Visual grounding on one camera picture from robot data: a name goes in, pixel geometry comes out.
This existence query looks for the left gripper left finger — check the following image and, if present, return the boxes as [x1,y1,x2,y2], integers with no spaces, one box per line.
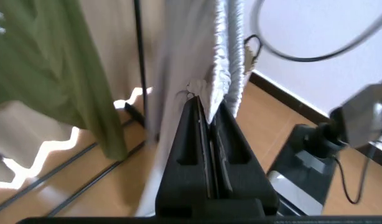
[156,96,217,217]

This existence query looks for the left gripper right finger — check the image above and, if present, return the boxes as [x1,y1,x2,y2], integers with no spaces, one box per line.
[211,101,279,215]

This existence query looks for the pale grey shorts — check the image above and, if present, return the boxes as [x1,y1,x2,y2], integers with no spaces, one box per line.
[134,0,246,217]

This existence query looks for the green printed T-shirt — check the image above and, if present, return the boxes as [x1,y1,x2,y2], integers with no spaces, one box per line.
[0,0,128,161]

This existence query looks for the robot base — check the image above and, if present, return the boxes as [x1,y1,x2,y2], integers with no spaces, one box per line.
[267,124,338,217]

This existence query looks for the black clothes rack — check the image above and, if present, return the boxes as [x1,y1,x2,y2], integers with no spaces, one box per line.
[0,0,148,217]

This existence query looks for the black cable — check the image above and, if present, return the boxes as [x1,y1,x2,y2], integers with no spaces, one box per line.
[251,0,382,63]
[333,146,371,205]

